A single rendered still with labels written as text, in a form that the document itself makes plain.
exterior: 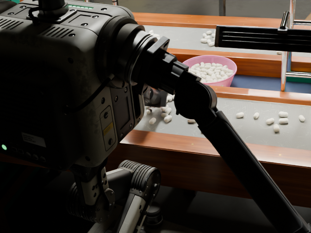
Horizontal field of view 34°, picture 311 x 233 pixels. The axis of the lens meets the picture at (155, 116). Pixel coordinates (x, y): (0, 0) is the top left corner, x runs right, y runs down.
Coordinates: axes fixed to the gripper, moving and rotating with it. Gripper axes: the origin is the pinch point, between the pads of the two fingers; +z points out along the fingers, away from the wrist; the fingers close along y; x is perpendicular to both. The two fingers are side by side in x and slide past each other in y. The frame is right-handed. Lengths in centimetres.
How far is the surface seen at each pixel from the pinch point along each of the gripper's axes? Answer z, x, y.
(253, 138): -11.2, 12.5, -41.3
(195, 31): 57, -47, 3
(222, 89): 9.0, -8.4, -23.9
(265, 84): 32, -16, -39
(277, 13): 260, -125, -20
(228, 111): 1.6, 1.4, -28.7
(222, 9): 190, -103, 17
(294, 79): 34, -20, -52
